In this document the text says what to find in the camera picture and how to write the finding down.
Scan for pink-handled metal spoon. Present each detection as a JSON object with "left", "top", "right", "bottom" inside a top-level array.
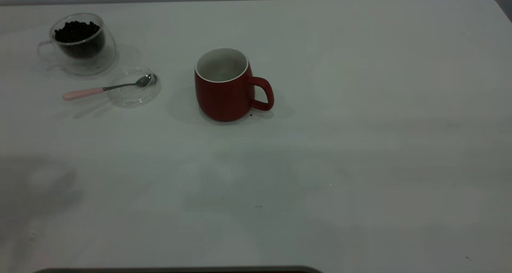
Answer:
[{"left": 62, "top": 74, "right": 157, "bottom": 102}]

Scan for dark coffee beans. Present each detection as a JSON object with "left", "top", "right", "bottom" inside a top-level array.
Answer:
[{"left": 54, "top": 20, "right": 106, "bottom": 60}]

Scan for clear double-wall glass cup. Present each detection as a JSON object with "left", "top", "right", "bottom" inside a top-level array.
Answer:
[{"left": 37, "top": 12, "right": 117, "bottom": 76}]

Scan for red ceramic mug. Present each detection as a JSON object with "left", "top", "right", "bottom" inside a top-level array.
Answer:
[{"left": 194, "top": 47, "right": 275, "bottom": 122}]

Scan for clear round glass lid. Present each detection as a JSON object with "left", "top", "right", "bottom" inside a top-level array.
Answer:
[{"left": 107, "top": 66, "right": 162, "bottom": 108}]

